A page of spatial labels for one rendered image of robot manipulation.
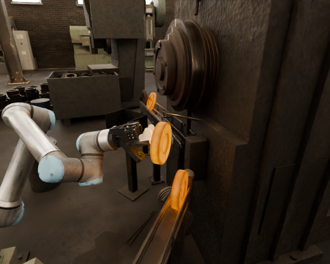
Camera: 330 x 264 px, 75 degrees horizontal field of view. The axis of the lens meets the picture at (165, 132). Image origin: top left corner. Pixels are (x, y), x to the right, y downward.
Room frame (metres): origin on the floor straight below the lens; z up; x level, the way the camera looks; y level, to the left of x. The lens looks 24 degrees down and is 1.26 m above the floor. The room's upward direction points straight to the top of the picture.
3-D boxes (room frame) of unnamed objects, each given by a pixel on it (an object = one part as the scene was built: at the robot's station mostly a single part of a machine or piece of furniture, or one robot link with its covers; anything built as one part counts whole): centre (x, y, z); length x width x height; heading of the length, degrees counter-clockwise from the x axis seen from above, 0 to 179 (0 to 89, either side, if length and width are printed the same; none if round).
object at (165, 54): (1.17, 0.01, 1.11); 0.28 x 0.06 x 0.28; 16
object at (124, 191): (1.58, 0.30, 0.36); 0.26 x 0.20 x 0.72; 51
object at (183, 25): (1.20, -0.08, 1.11); 0.47 x 0.06 x 0.47; 16
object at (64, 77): (3.64, 1.35, 0.39); 1.03 x 0.83 x 0.79; 110
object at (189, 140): (0.98, -0.16, 0.68); 0.11 x 0.08 x 0.24; 106
